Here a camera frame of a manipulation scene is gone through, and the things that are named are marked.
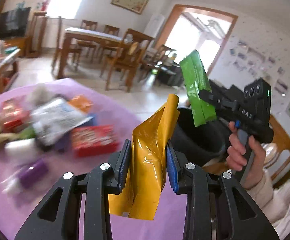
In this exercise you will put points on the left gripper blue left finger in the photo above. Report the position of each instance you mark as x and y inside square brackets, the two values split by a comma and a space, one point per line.
[123, 163]

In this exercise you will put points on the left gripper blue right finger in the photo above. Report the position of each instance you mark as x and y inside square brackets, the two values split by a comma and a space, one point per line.
[173, 167]

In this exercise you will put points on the yellow foil wrapper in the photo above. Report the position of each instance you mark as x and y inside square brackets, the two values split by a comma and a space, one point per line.
[147, 172]

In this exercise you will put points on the large red milk carton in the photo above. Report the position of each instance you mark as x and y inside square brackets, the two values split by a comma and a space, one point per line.
[93, 140]

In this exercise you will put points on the green snack wrapper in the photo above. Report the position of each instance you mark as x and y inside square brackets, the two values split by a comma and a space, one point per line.
[195, 79]

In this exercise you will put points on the orange snack packet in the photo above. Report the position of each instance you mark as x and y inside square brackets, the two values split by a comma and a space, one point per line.
[82, 103]

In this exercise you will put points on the white silver plastic bag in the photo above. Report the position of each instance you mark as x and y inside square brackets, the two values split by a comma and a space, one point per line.
[54, 119]

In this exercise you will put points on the white paper roll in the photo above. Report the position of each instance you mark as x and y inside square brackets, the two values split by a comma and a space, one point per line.
[22, 151]

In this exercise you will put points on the person's right forearm sleeve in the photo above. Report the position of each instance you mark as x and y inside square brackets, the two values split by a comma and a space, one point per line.
[275, 203]

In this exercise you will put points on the black trash bin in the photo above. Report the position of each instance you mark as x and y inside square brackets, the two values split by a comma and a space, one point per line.
[203, 143]

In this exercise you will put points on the blue plastic bag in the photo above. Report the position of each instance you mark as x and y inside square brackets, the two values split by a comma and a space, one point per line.
[92, 121]

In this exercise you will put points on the purple small bottle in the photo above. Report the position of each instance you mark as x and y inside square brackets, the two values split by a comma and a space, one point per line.
[31, 174]

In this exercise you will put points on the purple tablecloth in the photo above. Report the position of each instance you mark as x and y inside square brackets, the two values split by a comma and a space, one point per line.
[170, 215]

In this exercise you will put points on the small red milk carton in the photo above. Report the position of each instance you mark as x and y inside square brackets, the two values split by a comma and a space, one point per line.
[14, 116]

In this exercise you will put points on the front wooden dining chair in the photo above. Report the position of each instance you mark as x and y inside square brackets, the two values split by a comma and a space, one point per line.
[129, 54]

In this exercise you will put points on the white floor air conditioner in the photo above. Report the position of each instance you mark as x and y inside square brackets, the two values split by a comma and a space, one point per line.
[153, 27]

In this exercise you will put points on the wooden dining table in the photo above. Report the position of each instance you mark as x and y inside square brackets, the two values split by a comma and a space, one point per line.
[84, 35]

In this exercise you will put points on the tall wooden plant stand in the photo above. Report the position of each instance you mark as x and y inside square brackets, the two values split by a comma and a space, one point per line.
[36, 34]

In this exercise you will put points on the framed floral painting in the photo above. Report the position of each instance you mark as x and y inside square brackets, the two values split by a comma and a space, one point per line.
[136, 6]

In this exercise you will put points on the black television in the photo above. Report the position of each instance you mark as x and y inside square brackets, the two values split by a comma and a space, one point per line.
[13, 23]

